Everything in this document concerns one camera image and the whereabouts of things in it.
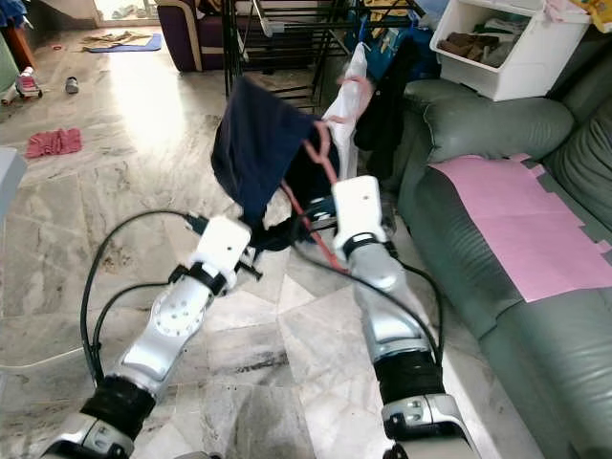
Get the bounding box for pink plastic hanger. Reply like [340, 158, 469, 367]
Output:
[282, 75, 376, 273]

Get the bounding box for navy jersey shirt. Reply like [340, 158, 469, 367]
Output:
[210, 76, 345, 252]

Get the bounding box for black hanging garment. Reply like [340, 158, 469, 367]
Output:
[354, 36, 426, 154]

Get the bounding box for black metal drying rack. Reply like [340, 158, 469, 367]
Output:
[220, 0, 431, 108]

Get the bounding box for pink sofa mat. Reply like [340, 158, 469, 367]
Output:
[428, 154, 612, 303]

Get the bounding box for purple armchair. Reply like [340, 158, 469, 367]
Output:
[158, 0, 230, 73]

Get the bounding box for brown folded clothes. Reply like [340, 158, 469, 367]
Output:
[437, 31, 503, 60]

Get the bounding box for white plastic storage bin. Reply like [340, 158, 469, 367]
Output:
[428, 0, 596, 102]

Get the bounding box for grey green leather sofa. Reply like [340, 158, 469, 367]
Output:
[397, 33, 612, 459]

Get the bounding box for blue door mat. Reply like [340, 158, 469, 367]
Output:
[81, 32, 162, 54]

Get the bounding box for red floor cloth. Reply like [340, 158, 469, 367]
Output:
[26, 128, 82, 159]

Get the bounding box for blue hanging garment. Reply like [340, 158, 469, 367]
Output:
[0, 0, 28, 28]

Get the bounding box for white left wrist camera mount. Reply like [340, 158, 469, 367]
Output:
[196, 215, 252, 286]

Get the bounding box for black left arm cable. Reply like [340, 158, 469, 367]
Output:
[93, 280, 178, 382]
[80, 209, 209, 383]

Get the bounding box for brown wooden post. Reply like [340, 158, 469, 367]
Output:
[3, 27, 34, 70]

